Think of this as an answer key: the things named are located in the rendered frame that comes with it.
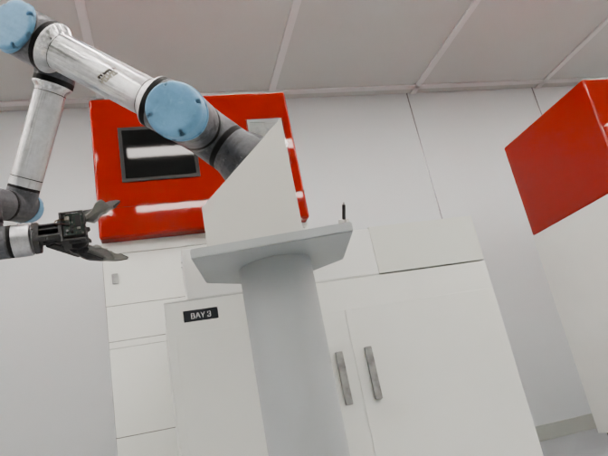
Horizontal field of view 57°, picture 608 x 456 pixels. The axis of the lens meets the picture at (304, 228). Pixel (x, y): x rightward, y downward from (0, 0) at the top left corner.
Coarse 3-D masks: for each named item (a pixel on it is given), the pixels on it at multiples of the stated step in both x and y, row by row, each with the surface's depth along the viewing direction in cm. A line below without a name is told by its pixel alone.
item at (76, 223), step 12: (60, 216) 126; (72, 216) 127; (84, 216) 129; (36, 228) 124; (48, 228) 124; (60, 228) 125; (72, 228) 125; (84, 228) 126; (36, 240) 124; (48, 240) 126; (60, 240) 128; (72, 240) 125; (84, 240) 127; (36, 252) 127; (72, 252) 131
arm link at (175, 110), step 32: (0, 32) 120; (32, 32) 119; (64, 32) 123; (32, 64) 123; (64, 64) 120; (96, 64) 119; (128, 96) 117; (160, 96) 113; (192, 96) 113; (160, 128) 113; (192, 128) 114
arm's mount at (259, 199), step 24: (264, 144) 119; (240, 168) 117; (264, 168) 117; (288, 168) 118; (216, 192) 115; (240, 192) 115; (264, 192) 116; (288, 192) 116; (216, 216) 113; (240, 216) 114; (264, 216) 114; (288, 216) 114; (216, 240) 112; (240, 240) 112
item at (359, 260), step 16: (352, 240) 163; (368, 240) 165; (352, 256) 162; (368, 256) 163; (192, 272) 150; (320, 272) 158; (336, 272) 159; (352, 272) 160; (368, 272) 161; (192, 288) 148; (208, 288) 149; (224, 288) 150; (240, 288) 151
